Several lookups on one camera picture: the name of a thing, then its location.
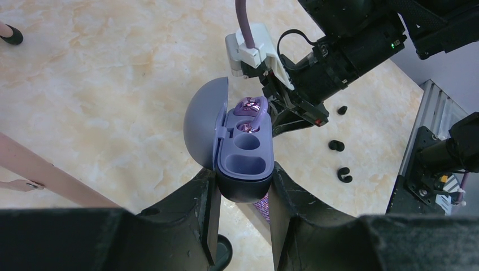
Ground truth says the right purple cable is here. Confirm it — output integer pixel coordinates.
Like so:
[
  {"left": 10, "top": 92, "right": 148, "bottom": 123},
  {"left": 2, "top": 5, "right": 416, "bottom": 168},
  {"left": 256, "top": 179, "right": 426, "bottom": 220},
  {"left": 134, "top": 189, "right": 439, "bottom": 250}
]
[{"left": 234, "top": 0, "right": 256, "bottom": 49}]

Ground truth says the closed black earbud case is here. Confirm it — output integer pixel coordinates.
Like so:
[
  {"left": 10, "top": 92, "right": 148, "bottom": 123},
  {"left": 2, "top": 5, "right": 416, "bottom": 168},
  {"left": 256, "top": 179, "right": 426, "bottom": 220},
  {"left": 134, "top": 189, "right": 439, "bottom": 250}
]
[{"left": 210, "top": 234, "right": 233, "bottom": 271}]

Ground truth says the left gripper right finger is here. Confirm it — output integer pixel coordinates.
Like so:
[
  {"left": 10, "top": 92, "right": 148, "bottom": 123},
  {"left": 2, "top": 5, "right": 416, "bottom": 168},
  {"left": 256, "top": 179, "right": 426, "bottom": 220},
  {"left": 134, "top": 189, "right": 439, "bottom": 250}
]
[{"left": 268, "top": 163, "right": 478, "bottom": 270}]

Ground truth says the black clip earbud lower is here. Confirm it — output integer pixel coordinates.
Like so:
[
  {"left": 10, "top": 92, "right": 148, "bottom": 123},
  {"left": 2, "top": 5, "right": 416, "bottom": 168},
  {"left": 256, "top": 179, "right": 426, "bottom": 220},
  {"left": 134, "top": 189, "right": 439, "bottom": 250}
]
[{"left": 337, "top": 167, "right": 353, "bottom": 183}]

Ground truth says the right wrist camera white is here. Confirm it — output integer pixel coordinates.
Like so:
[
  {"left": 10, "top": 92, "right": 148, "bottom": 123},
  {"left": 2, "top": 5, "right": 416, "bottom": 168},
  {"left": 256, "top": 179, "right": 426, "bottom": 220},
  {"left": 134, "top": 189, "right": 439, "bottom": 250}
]
[{"left": 225, "top": 23, "right": 294, "bottom": 90}]

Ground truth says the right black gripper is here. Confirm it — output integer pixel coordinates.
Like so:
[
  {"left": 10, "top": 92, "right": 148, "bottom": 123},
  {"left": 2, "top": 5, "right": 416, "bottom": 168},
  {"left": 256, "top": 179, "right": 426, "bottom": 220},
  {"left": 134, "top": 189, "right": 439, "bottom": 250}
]
[{"left": 262, "top": 22, "right": 406, "bottom": 136}]

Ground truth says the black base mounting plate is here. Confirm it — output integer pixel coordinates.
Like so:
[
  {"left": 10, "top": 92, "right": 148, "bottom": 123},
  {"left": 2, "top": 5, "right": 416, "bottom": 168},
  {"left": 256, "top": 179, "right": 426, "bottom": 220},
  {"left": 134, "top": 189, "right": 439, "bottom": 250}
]
[{"left": 386, "top": 126, "right": 457, "bottom": 215}]

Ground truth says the purple glitter microphone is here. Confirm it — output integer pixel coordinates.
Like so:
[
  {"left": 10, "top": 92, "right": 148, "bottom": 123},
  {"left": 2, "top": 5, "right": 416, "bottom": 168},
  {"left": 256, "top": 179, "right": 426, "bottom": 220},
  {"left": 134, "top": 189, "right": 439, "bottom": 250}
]
[{"left": 253, "top": 194, "right": 270, "bottom": 224}]

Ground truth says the black earbud right middle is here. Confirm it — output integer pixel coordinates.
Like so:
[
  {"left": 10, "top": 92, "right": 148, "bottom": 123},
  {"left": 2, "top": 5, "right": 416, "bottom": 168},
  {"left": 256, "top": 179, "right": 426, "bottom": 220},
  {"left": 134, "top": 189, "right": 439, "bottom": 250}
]
[{"left": 337, "top": 106, "right": 348, "bottom": 115}]

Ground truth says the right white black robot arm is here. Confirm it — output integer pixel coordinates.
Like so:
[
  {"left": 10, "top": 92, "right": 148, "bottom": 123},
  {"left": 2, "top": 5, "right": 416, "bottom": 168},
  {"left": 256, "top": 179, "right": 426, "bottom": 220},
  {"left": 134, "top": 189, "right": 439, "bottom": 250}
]
[{"left": 262, "top": 1, "right": 478, "bottom": 135}]

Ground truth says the purple earbud charging case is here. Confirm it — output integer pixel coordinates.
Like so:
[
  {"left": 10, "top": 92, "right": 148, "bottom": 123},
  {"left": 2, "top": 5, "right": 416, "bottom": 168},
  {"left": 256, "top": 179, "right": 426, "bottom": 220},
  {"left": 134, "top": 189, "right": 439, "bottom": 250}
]
[{"left": 183, "top": 77, "right": 275, "bottom": 203}]

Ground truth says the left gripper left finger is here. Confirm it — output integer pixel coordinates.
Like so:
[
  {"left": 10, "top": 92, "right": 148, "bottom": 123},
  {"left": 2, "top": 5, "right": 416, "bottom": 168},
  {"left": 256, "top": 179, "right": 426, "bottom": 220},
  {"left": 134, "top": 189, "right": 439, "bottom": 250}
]
[{"left": 1, "top": 169, "right": 220, "bottom": 270}]

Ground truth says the black clip earbud upper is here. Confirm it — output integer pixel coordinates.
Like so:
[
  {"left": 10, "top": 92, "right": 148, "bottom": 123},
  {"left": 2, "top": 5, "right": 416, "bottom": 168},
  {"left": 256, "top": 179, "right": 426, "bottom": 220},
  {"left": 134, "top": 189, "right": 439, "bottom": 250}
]
[{"left": 328, "top": 140, "right": 345, "bottom": 152}]

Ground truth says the black clip earbud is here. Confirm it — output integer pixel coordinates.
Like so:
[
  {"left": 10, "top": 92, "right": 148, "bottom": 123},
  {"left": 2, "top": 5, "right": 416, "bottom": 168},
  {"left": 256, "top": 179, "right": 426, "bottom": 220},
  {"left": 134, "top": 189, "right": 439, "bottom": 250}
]
[
  {"left": 328, "top": 140, "right": 345, "bottom": 152},
  {"left": 337, "top": 167, "right": 353, "bottom": 183}
]

